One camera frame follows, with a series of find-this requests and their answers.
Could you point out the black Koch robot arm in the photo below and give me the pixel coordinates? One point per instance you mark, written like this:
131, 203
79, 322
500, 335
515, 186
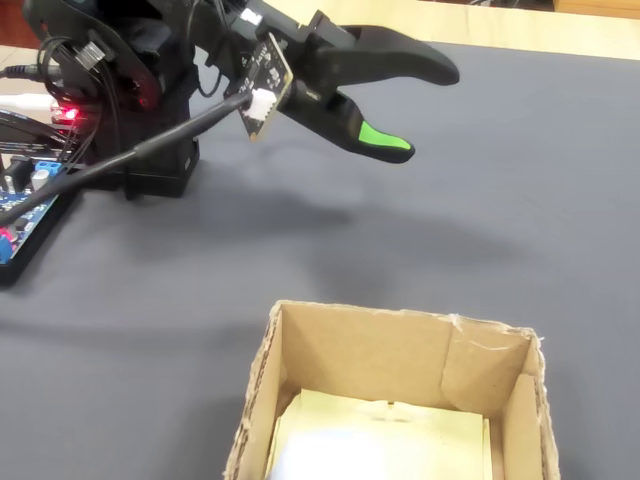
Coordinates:
150, 50

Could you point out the red-lit driver board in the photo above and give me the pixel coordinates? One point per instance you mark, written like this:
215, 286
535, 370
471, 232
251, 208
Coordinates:
67, 115

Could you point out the white USB plug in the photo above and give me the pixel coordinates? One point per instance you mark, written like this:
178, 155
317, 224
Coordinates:
27, 101

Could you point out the blue circuit board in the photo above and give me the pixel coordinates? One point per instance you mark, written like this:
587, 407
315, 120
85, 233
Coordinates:
20, 274
20, 210

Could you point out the grey table mat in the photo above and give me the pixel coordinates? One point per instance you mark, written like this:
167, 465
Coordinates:
500, 225

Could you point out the light blue cloth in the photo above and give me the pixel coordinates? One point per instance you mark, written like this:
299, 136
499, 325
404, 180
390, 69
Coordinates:
320, 455

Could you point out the open cardboard box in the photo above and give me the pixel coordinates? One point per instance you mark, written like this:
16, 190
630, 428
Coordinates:
360, 350

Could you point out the small camera circuit board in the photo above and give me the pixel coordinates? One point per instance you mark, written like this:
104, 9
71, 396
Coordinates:
265, 75

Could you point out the yellow paper sheet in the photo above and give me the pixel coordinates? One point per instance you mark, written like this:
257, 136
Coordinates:
440, 440

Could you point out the black barrel power plug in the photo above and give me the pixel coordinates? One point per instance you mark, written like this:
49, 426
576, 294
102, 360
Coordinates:
25, 71

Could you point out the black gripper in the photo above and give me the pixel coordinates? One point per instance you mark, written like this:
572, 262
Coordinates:
315, 65

